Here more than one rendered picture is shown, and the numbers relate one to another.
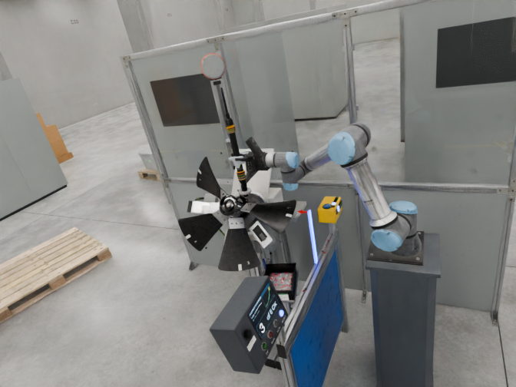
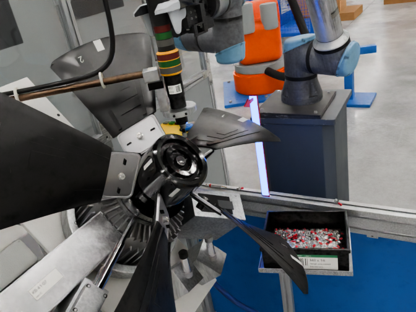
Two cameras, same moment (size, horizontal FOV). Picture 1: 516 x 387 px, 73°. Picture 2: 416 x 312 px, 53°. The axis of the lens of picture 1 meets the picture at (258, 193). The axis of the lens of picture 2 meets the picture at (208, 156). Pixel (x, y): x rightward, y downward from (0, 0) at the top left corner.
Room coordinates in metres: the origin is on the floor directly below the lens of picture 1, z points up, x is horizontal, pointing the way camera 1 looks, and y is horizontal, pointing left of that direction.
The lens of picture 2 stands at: (1.61, 0.88, 1.56)
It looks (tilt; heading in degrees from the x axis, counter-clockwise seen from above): 25 degrees down; 273
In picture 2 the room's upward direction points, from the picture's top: 11 degrees counter-clockwise
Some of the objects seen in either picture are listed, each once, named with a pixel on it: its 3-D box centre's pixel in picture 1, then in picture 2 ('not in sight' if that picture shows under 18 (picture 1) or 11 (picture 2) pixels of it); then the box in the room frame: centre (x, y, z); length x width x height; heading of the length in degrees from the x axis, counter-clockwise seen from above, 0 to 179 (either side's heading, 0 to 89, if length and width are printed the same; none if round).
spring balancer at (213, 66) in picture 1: (213, 66); not in sight; (2.41, 0.12, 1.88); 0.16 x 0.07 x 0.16; 94
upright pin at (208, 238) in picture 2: not in sight; (210, 246); (1.69, 0.11, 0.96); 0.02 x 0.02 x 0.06
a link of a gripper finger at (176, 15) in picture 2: (236, 162); (174, 17); (1.67, 0.07, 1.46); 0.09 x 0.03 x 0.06; 69
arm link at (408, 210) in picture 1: (401, 217); (301, 54); (1.29, -0.61, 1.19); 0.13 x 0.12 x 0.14; 134
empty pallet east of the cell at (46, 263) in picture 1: (42, 268); not in sight; (3.44, 2.58, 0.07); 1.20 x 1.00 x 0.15; 133
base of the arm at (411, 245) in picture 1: (403, 237); (301, 85); (1.30, -0.61, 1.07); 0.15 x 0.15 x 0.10
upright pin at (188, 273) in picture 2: not in sight; (185, 263); (1.74, 0.18, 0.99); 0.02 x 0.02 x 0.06
